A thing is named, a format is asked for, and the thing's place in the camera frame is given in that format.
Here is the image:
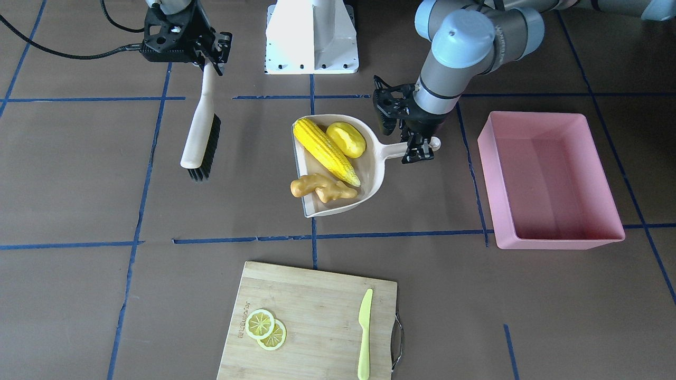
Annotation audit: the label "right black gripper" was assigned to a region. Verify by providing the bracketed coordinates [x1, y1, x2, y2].
[183, 1, 233, 75]

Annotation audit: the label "cream hand brush black bristles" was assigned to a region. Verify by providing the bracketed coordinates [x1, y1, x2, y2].
[180, 63, 221, 182]

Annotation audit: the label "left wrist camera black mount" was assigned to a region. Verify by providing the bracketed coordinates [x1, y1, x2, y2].
[372, 75, 416, 136]

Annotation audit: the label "lemon slice lower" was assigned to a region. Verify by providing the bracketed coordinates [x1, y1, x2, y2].
[257, 320, 287, 351]

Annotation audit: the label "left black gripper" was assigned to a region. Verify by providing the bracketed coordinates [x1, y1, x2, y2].
[401, 108, 447, 164]

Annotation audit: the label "tan toy ginger root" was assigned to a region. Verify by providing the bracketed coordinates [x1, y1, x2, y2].
[290, 173, 358, 204]

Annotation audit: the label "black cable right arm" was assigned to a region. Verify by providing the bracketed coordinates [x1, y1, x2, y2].
[0, 0, 146, 60]

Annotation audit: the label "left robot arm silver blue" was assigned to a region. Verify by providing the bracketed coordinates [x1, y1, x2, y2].
[401, 1, 674, 164]

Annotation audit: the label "pink plastic bin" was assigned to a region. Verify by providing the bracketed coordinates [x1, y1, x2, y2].
[477, 111, 625, 250]

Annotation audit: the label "beige plastic dustpan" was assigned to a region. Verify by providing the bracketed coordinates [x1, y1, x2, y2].
[292, 115, 408, 218]

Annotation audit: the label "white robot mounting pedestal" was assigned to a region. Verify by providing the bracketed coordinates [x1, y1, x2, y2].
[264, 1, 360, 75]

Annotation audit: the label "lemon slice upper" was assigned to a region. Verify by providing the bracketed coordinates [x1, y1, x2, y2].
[245, 309, 276, 340]

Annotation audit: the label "yellow plastic toy knife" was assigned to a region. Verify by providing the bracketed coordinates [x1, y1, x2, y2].
[357, 288, 373, 379]

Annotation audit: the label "bamboo cutting board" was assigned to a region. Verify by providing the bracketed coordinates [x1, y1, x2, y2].
[217, 261, 398, 379]

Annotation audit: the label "yellow toy potato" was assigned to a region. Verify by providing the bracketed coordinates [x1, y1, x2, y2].
[326, 122, 367, 159]

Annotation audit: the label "lemon slice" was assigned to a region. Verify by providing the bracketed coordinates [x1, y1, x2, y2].
[245, 309, 276, 340]
[257, 320, 287, 351]

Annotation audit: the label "yellow toy corn cob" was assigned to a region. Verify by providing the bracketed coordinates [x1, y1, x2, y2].
[293, 118, 361, 187]

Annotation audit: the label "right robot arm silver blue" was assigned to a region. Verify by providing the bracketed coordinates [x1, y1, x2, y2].
[140, 1, 232, 75]

